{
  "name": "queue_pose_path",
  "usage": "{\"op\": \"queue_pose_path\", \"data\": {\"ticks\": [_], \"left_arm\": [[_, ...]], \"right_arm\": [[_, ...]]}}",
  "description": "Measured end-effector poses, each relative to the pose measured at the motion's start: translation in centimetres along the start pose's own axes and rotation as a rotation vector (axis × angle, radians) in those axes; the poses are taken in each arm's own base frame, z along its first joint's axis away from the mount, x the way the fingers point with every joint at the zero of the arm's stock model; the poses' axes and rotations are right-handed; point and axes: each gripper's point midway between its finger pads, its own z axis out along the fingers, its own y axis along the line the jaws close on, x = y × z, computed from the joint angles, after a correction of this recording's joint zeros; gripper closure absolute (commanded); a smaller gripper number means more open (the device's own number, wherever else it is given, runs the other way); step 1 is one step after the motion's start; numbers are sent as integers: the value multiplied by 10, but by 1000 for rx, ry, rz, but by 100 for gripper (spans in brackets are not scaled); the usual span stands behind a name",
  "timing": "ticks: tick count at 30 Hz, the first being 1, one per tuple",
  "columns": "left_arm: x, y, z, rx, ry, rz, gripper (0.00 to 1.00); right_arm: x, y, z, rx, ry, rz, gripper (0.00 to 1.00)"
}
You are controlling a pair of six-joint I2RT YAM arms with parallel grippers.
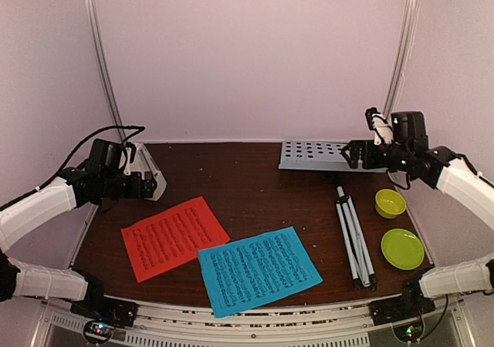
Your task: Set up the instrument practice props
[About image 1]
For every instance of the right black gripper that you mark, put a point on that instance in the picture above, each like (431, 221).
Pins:
(356, 146)

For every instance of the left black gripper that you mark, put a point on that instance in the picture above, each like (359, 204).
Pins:
(136, 190)

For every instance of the white folding music stand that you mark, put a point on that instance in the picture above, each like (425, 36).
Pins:
(326, 156)

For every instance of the blue sheet music page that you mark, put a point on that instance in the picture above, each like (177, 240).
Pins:
(257, 271)

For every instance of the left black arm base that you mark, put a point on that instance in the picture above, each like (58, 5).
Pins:
(113, 311)

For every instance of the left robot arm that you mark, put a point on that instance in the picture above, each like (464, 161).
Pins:
(20, 279)

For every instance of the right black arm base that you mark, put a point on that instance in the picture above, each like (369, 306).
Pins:
(411, 303)

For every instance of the white wedge-shaped holder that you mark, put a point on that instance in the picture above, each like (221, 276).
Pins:
(143, 162)

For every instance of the red sheet music page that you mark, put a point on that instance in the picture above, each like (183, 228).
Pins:
(172, 238)

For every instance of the yellow-green plastic bowl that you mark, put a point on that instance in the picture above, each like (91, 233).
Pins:
(389, 203)

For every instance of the yellow-green plastic plate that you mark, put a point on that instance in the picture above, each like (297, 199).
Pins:
(402, 249)

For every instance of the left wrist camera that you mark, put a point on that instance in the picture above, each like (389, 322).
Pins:
(129, 152)

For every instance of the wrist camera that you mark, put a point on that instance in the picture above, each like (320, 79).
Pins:
(383, 132)
(129, 152)

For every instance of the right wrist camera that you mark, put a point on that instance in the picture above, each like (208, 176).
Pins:
(383, 132)

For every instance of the right aluminium corner post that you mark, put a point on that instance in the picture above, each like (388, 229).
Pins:
(405, 43)

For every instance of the aluminium corner post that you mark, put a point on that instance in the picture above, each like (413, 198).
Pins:
(101, 62)
(405, 43)

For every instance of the left aluminium corner post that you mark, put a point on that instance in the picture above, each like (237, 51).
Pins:
(101, 62)

